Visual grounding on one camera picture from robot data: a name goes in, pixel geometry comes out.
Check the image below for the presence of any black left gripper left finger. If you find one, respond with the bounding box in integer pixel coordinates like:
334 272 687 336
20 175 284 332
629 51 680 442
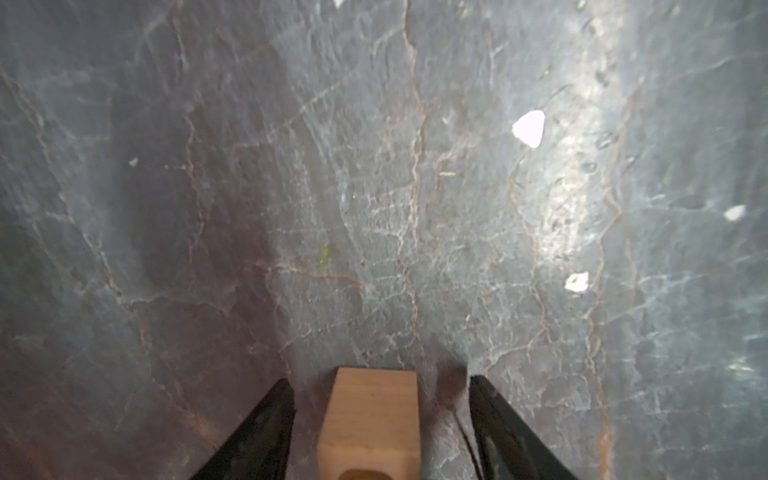
191 378 296 480

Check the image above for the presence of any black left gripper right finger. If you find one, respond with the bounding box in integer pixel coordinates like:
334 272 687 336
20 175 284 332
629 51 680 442
468 375 576 480

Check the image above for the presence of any wooden block letter D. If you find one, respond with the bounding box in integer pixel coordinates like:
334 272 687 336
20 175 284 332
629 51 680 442
317 367 422 479

